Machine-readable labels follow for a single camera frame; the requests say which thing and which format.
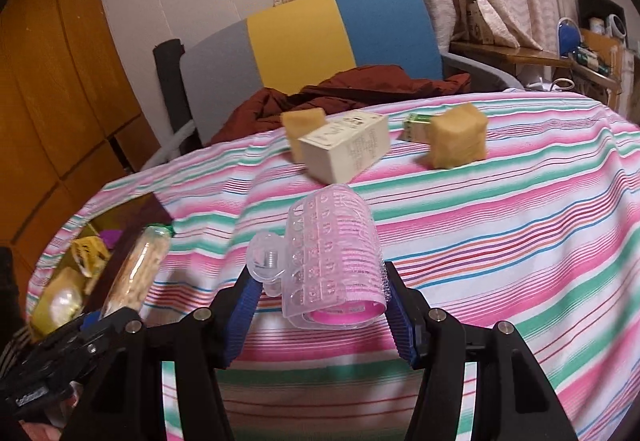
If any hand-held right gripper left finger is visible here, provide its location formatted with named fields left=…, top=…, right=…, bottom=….
left=60, top=266, right=263, bottom=441

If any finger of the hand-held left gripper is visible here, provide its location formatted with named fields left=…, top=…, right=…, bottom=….
left=77, top=311, right=106, bottom=337

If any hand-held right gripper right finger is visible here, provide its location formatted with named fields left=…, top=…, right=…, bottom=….
left=382, top=262, right=576, bottom=441

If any snack packet with green label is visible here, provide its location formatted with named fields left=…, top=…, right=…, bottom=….
left=100, top=223, right=173, bottom=317

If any pink hair roller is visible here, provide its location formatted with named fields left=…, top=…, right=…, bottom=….
left=247, top=184, right=387, bottom=329

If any brown storage box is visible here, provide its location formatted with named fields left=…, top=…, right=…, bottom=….
left=30, top=192, right=173, bottom=337

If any cream cardboard box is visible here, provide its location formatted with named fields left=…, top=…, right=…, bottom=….
left=298, top=110, right=390, bottom=185

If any yellow sponge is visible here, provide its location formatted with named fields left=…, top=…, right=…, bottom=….
left=281, top=107, right=326, bottom=162
left=429, top=103, right=489, bottom=170

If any small green box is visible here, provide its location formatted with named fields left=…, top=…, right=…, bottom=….
left=402, top=114, right=433, bottom=143

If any clear plastic bag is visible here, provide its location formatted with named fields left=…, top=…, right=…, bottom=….
left=35, top=268, right=83, bottom=334

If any yellow plush toy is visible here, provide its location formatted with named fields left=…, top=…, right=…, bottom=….
left=70, top=236, right=112, bottom=278

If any pink green striped tablecloth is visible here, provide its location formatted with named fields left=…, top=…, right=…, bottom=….
left=26, top=88, right=640, bottom=441

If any rust brown jacket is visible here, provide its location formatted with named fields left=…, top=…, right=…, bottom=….
left=210, top=65, right=472, bottom=147

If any orange wooden cabinet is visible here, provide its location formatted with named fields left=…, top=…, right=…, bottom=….
left=0, top=0, right=161, bottom=272

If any blue yellow grey chair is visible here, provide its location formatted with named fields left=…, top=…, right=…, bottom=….
left=154, top=0, right=521, bottom=172

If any wooden desk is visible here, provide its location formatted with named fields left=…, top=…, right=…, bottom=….
left=450, top=41, right=640, bottom=122

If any blue white-rimmed object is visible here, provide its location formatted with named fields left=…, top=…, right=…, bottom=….
left=557, top=18, right=582, bottom=58

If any white round appliance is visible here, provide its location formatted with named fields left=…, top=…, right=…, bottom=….
left=602, top=14, right=629, bottom=40

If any white cable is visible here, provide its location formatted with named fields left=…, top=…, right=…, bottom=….
left=530, top=78, right=577, bottom=95

